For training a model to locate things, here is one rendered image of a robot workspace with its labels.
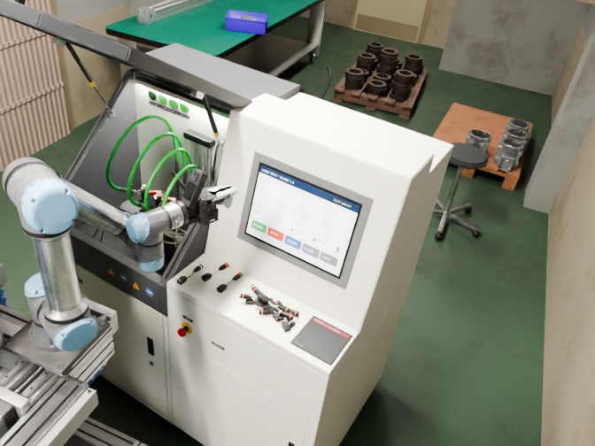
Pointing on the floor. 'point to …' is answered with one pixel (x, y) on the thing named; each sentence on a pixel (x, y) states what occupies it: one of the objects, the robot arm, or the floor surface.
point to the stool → (462, 154)
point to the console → (294, 286)
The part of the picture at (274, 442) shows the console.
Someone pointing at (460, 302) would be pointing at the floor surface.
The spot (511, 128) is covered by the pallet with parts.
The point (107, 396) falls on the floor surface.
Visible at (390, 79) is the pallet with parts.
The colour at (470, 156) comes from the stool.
